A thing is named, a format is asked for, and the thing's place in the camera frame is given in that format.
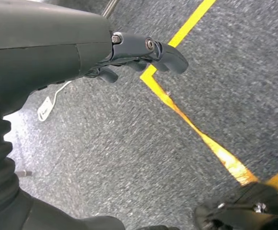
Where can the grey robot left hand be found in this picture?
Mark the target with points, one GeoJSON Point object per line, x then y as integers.
{"type": "Point", "coordinates": [45, 47]}

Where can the white power adapter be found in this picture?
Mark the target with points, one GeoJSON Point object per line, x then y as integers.
{"type": "Point", "coordinates": [45, 109]}

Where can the chrome stanchion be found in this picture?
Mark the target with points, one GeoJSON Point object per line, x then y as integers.
{"type": "Point", "coordinates": [110, 8]}

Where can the yellow floor tape square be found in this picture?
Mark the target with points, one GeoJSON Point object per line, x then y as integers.
{"type": "Point", "coordinates": [151, 77]}

